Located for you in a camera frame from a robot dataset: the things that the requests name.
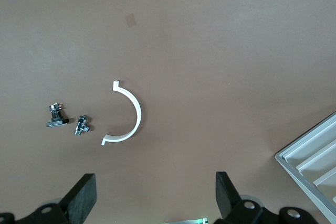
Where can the small metal fitting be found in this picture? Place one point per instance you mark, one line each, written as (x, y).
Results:
(81, 125)

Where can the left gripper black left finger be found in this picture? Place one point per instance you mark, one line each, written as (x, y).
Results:
(81, 197)

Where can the black push switch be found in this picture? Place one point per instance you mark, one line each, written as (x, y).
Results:
(55, 119)

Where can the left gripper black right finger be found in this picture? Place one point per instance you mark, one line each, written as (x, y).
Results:
(225, 195)

